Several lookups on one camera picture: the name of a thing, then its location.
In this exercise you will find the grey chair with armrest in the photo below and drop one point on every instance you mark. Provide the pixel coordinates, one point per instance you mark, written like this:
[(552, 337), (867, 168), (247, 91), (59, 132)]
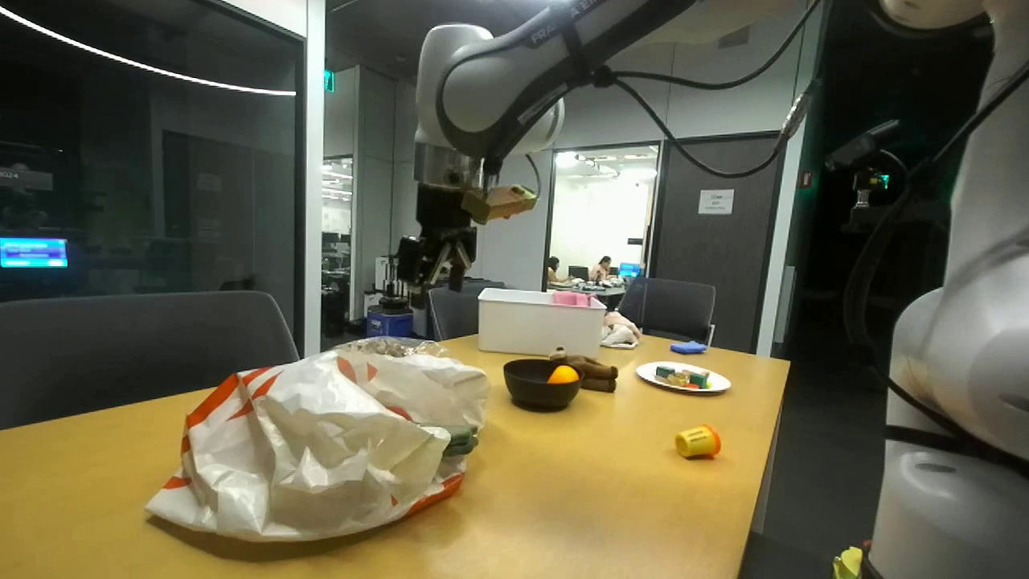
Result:
[(671, 311)]

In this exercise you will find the small yellow object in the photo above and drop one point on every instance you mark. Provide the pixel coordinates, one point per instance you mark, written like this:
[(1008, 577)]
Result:
[(852, 565)]

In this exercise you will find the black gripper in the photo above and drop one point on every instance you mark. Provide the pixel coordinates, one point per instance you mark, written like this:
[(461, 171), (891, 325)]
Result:
[(444, 221)]

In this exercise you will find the seated background person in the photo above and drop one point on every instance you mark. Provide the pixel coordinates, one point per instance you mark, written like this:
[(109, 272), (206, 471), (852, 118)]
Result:
[(603, 272)]

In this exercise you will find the toy food pieces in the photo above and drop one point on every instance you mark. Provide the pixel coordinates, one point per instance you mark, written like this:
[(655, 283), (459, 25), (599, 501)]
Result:
[(679, 378)]

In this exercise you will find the white crumpled bag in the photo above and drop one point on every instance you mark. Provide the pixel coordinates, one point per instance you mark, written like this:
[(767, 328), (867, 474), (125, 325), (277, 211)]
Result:
[(620, 332)]

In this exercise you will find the black bowl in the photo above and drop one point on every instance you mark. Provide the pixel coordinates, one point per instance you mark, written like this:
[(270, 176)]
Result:
[(535, 397)]

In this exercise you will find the yellow toy cup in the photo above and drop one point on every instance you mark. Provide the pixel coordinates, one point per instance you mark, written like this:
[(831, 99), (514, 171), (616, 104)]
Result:
[(697, 441)]

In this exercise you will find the pink cloth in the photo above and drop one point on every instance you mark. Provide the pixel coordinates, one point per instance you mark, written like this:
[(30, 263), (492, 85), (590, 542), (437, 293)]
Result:
[(574, 302)]

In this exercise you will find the dark grey chair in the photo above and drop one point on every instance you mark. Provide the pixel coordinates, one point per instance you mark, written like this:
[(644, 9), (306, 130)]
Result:
[(461, 311)]

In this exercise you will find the orange toy ball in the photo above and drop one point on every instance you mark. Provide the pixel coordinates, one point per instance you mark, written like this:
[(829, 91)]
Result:
[(563, 376)]

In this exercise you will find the white plastic bin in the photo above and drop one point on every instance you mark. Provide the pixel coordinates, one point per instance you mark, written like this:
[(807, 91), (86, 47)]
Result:
[(535, 323)]

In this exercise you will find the dark grey door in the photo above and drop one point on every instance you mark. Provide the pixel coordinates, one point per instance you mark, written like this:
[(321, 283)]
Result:
[(729, 268)]

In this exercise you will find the black camera on stand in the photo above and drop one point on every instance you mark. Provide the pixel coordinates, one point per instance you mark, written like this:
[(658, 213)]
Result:
[(862, 149)]

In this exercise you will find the blue lit monitor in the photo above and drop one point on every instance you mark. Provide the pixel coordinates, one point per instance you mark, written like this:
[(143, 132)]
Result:
[(33, 253)]

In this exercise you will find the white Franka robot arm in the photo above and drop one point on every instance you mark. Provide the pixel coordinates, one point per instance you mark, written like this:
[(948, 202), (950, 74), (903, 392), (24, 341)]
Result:
[(483, 85)]

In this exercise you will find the white orange plastic bag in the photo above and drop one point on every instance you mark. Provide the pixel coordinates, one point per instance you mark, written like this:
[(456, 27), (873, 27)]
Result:
[(301, 462)]

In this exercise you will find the blue storage bin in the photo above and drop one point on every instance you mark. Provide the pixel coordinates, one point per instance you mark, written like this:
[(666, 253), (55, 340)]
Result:
[(390, 323)]

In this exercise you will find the blue lid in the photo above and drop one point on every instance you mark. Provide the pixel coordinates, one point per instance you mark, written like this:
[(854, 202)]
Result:
[(691, 348)]

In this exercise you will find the brown toy moose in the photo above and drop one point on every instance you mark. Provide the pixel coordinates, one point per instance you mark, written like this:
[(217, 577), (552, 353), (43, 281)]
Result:
[(599, 376)]

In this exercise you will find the white paper door sign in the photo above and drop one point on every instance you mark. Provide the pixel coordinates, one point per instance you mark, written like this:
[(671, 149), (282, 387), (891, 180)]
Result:
[(715, 203)]

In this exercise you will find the white plate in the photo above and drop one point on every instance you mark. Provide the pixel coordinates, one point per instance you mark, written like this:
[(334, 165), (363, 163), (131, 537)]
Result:
[(725, 382)]

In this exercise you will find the large grey chair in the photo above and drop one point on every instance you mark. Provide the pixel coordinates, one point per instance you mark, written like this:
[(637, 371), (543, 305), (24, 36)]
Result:
[(131, 355)]

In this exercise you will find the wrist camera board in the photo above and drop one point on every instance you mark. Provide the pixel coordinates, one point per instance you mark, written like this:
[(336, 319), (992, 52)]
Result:
[(503, 202)]

